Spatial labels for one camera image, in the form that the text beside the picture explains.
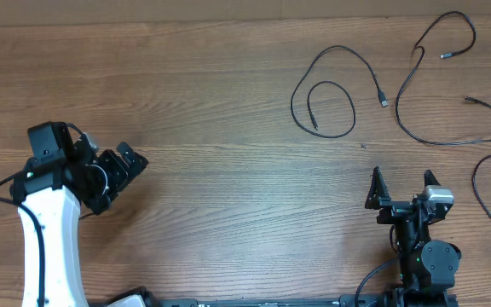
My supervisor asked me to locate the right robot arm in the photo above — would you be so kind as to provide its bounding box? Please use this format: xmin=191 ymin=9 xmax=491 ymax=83
xmin=354 ymin=167 xmax=462 ymax=306

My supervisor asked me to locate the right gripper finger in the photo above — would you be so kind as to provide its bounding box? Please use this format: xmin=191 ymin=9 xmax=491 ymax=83
xmin=365 ymin=166 xmax=390 ymax=210
xmin=424 ymin=170 xmax=441 ymax=187

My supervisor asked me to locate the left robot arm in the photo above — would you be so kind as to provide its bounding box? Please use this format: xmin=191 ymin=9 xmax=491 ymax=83
xmin=10 ymin=122 xmax=148 ymax=306

